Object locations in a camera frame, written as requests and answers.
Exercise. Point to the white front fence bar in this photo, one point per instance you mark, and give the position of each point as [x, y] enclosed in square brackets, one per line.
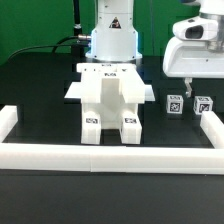
[112, 159]

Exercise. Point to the white fence bar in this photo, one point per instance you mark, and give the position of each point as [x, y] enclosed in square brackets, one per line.
[112, 159]
[213, 128]
[8, 119]

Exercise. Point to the white tagged cube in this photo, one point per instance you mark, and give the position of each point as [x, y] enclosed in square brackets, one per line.
[202, 103]
[174, 104]

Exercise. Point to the white tag base sheet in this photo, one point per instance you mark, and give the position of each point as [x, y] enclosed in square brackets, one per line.
[75, 92]

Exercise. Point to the white chair back frame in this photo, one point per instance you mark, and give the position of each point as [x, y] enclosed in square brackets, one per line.
[101, 81]

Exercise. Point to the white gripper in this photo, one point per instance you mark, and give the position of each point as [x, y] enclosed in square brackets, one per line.
[196, 50]

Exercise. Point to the white chair seat part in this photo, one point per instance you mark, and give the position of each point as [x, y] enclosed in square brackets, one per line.
[111, 111]

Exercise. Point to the white left fence bar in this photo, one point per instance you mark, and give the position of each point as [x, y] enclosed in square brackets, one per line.
[8, 119]

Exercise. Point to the white right fence bar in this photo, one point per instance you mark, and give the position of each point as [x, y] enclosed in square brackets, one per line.
[213, 128]

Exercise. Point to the black vertical pole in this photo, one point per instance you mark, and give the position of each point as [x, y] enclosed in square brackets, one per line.
[77, 48]

